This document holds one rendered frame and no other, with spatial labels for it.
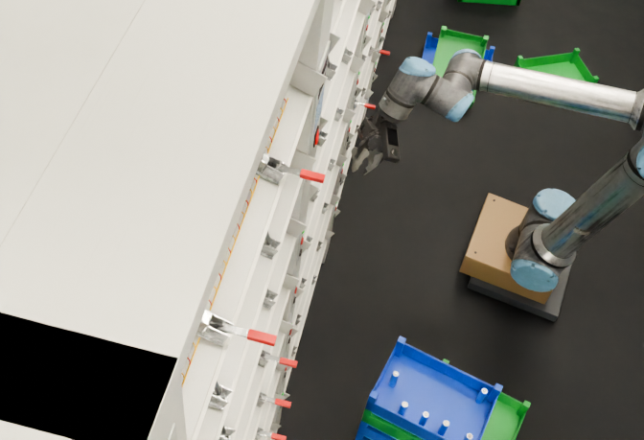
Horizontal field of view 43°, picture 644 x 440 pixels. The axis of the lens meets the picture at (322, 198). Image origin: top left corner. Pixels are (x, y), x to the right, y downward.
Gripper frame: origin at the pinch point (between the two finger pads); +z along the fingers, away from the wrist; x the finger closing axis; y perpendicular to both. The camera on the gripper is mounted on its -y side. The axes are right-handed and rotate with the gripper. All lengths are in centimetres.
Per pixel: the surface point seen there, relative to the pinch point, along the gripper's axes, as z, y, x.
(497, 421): 49, -49, -61
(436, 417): 30, -64, -15
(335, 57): -48, -39, 50
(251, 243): -42, -95, 82
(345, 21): -52, -30, 46
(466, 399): 25, -62, -24
